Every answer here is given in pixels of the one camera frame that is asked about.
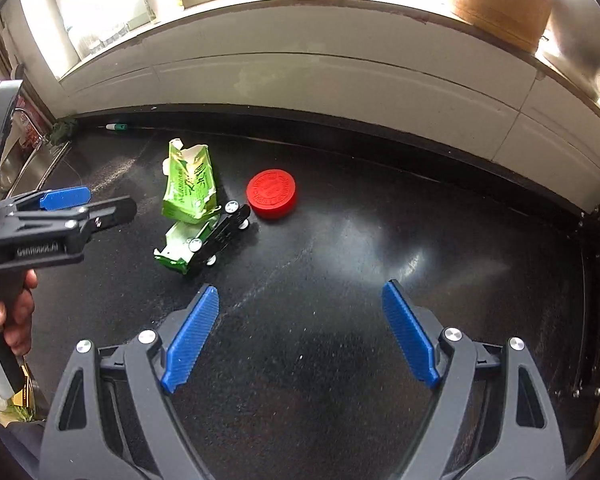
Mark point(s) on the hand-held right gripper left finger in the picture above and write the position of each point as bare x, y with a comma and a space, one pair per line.
190, 340

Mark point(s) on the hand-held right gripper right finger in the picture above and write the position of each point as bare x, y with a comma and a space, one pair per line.
410, 330

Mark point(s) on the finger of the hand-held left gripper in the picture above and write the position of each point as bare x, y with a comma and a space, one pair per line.
65, 197
115, 210

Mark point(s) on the torn green carton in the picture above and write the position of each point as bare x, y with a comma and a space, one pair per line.
190, 185

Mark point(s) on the person's left hand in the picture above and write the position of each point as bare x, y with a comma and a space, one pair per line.
22, 320

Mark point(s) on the steel sink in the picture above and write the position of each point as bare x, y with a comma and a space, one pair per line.
30, 175

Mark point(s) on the green scouring pad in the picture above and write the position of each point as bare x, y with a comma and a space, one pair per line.
64, 131

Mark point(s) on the chrome faucet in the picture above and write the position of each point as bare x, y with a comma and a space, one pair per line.
36, 137

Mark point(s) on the red label bottle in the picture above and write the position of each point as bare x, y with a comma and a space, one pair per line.
29, 130

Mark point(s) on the green and white pen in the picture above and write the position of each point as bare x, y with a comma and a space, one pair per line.
116, 127

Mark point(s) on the green and black toy truck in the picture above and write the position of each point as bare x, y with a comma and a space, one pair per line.
215, 240

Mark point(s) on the red round lid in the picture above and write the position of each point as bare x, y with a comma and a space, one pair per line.
272, 195

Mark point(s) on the bamboo canister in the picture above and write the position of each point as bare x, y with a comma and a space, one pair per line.
500, 0

